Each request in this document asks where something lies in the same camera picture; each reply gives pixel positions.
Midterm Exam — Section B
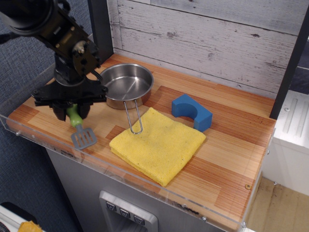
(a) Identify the blue arch shaped block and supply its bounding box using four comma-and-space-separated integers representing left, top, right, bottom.
171, 94, 213, 132

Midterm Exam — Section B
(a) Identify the green handled grey toy spatula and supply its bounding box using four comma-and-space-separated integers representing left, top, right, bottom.
67, 104, 97, 150

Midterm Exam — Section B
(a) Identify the yellow folded cloth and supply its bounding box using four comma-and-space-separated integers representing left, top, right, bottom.
109, 107, 206, 187

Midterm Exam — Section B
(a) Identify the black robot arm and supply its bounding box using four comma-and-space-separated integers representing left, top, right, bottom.
0, 0, 108, 121

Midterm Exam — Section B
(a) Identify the silver dispenser button panel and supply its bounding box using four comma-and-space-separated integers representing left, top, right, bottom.
99, 190, 159, 232

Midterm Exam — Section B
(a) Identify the stainless steel pot wire handle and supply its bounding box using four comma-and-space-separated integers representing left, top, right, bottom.
100, 63, 154, 134

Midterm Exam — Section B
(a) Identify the grey toy cabinet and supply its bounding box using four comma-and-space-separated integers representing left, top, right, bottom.
47, 150, 220, 232

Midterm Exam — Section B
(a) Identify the white side unit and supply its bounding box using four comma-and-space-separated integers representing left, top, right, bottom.
262, 90, 309, 195

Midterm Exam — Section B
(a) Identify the dark right vertical post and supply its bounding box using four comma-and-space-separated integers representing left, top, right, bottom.
269, 8, 309, 119

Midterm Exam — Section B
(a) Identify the clear acrylic table guard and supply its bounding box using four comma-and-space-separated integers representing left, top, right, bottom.
0, 62, 275, 232

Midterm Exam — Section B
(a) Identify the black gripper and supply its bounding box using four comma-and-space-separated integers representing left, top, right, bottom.
32, 55, 108, 121

